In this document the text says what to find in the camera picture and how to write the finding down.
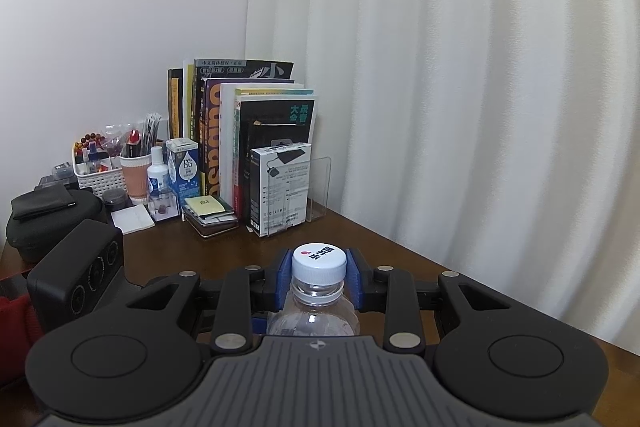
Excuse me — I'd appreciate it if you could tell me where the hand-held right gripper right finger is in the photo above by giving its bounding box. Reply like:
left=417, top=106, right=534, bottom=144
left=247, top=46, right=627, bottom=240
left=347, top=248, right=512, bottom=355

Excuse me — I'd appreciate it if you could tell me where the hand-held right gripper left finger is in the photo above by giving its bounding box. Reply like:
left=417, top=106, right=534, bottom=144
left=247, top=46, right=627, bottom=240
left=127, top=249, right=294, bottom=356

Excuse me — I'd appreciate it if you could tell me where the white bottle cap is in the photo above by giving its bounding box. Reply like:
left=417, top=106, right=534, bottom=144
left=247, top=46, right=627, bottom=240
left=292, top=242, right=348, bottom=285

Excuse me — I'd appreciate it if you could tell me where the clear plastic water bottle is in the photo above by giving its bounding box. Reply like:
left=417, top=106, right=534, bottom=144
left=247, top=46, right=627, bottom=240
left=266, top=274, right=361, bottom=338

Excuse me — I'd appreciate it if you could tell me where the small white plastic bottle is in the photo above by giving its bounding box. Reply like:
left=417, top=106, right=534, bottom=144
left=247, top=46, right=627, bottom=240
left=147, top=146, right=171, bottom=196

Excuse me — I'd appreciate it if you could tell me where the black zippered case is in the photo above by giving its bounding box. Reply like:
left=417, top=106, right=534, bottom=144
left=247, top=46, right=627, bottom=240
left=5, top=181, right=109, bottom=264

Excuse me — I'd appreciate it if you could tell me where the black wallet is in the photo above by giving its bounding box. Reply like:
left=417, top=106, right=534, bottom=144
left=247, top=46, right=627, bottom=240
left=10, top=183, right=77, bottom=221

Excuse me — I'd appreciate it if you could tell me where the white notepad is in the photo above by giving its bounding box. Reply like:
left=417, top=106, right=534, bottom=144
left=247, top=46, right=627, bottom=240
left=110, top=205, right=156, bottom=236

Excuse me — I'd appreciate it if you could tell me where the red cloth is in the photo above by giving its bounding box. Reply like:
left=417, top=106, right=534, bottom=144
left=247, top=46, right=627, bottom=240
left=0, top=296, right=37, bottom=350

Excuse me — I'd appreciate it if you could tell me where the small dark round jar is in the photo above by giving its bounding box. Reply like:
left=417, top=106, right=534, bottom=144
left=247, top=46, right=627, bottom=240
left=102, top=188, right=129, bottom=211

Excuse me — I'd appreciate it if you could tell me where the white printed product box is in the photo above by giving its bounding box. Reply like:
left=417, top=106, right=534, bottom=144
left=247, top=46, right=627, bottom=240
left=248, top=142, right=313, bottom=238

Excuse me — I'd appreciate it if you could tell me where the white slotted organizer basket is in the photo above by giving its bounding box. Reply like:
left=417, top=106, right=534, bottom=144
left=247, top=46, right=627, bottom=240
left=72, top=151, right=126, bottom=200

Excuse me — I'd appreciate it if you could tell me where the clear acrylic bookend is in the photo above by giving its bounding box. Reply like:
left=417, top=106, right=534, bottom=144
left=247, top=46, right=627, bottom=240
left=306, top=155, right=332, bottom=223

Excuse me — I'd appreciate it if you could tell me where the yellow sticky note pad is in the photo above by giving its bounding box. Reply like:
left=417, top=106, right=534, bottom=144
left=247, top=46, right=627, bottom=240
left=192, top=196, right=222, bottom=216

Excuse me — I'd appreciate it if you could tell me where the small clear plastic box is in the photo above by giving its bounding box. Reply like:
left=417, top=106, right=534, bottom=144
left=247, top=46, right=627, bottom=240
left=148, top=189, right=180, bottom=223

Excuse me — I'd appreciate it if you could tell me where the paper cup with brown sleeve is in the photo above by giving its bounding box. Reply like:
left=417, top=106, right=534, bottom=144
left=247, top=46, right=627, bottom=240
left=119, top=151, right=153, bottom=206

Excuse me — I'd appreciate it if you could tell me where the blue and white carton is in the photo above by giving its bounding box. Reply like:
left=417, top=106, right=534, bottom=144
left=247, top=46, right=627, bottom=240
left=166, top=137, right=201, bottom=199

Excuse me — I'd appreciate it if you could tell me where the row of books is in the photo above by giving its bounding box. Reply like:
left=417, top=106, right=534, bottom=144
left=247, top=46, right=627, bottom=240
left=167, top=59, right=318, bottom=219

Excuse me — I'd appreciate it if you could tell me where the white curtain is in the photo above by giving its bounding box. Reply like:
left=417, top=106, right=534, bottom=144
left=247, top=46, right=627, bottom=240
left=244, top=0, right=640, bottom=353

